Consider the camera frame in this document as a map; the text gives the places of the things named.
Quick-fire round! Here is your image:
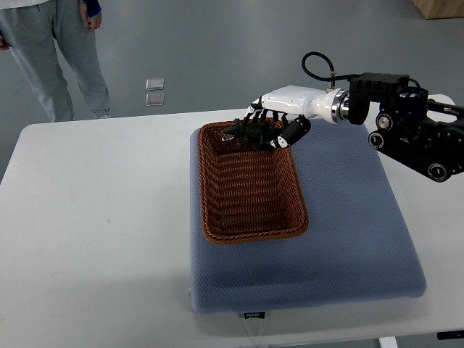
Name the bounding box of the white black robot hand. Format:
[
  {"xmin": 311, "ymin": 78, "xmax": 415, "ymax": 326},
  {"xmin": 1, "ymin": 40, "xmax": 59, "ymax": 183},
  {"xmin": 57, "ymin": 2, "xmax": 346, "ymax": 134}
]
[{"xmin": 244, "ymin": 86, "xmax": 349, "ymax": 149}]

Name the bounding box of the dark toy crocodile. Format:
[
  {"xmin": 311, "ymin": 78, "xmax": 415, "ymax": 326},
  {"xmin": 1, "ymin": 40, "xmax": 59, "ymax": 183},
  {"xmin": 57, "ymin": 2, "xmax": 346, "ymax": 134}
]
[{"xmin": 221, "ymin": 119, "xmax": 281, "ymax": 149}]

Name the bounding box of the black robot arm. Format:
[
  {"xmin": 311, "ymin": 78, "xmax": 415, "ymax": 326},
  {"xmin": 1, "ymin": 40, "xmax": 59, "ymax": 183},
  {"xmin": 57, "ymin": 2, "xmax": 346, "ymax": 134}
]
[{"xmin": 347, "ymin": 72, "xmax": 463, "ymax": 183}]

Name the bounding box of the brown wicker basket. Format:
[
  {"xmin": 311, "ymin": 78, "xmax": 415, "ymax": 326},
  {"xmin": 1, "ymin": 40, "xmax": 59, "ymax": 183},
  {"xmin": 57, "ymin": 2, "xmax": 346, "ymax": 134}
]
[{"xmin": 197, "ymin": 121, "xmax": 309, "ymax": 244}]

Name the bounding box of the lower metal floor plate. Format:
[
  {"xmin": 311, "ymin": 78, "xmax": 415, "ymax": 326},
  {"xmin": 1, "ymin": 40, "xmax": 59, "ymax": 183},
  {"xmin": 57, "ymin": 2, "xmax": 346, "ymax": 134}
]
[{"xmin": 146, "ymin": 91, "xmax": 165, "ymax": 106}]

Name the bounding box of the metal floor plate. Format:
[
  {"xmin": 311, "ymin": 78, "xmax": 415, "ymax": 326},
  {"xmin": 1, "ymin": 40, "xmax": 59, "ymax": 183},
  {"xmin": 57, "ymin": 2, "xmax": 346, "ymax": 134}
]
[
  {"xmin": 146, "ymin": 78, "xmax": 165, "ymax": 91},
  {"xmin": 146, "ymin": 91, "xmax": 165, "ymax": 106}
]

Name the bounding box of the upper metal floor plate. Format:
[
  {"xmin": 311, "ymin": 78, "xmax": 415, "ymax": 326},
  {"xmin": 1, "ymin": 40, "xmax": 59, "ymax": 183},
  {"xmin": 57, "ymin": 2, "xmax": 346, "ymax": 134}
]
[{"xmin": 146, "ymin": 78, "xmax": 165, "ymax": 91}]

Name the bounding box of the blue grey cushion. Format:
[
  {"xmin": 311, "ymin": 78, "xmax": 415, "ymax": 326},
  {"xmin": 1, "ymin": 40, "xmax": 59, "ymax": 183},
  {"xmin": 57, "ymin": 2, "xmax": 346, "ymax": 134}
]
[{"xmin": 190, "ymin": 119, "xmax": 426, "ymax": 314}]

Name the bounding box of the wooden box corner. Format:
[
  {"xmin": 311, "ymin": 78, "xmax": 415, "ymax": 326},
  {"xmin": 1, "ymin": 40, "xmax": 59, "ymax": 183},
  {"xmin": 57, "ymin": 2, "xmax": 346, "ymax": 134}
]
[{"xmin": 412, "ymin": 0, "xmax": 463, "ymax": 20}]

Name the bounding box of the black cushion label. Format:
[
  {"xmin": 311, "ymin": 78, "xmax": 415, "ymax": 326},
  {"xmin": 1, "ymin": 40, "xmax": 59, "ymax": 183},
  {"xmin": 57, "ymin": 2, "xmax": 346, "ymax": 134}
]
[{"xmin": 244, "ymin": 311, "xmax": 265, "ymax": 320}]

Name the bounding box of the person in grey trousers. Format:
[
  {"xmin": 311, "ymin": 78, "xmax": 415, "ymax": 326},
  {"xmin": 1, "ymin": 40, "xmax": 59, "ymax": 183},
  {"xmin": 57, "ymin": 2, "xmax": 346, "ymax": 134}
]
[{"xmin": 1, "ymin": 0, "xmax": 110, "ymax": 122}]

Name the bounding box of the black table control panel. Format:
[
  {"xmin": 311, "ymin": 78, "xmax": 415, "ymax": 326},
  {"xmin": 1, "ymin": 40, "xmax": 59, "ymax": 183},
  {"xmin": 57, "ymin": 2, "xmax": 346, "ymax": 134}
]
[{"xmin": 436, "ymin": 330, "xmax": 464, "ymax": 341}]

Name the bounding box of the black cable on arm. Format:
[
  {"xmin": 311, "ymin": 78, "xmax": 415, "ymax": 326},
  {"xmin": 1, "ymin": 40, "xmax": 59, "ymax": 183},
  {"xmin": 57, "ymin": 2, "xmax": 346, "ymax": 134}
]
[{"xmin": 302, "ymin": 51, "xmax": 363, "ymax": 90}]

